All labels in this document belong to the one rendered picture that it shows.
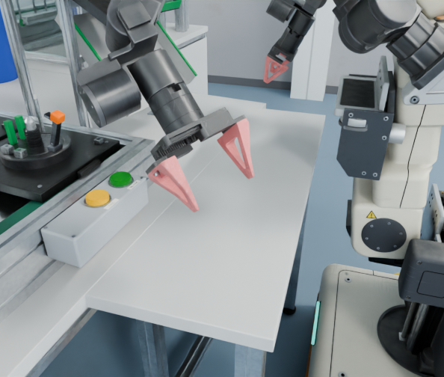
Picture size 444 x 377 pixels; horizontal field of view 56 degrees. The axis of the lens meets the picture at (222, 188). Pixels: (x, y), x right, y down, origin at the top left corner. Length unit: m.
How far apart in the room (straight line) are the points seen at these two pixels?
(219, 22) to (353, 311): 3.32
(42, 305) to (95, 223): 0.15
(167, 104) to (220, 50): 3.83
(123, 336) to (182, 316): 1.13
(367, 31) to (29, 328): 0.70
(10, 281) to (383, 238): 0.82
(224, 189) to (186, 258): 0.25
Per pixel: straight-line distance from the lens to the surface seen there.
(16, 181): 0.87
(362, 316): 1.52
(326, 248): 2.20
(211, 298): 0.71
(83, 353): 1.79
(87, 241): 0.72
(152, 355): 1.14
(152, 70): 0.56
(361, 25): 0.76
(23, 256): 0.74
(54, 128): 0.88
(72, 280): 0.77
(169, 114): 0.55
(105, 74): 0.56
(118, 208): 0.77
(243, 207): 0.90
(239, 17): 4.26
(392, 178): 1.03
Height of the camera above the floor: 1.37
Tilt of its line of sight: 32 degrees down
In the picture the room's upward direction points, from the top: straight up
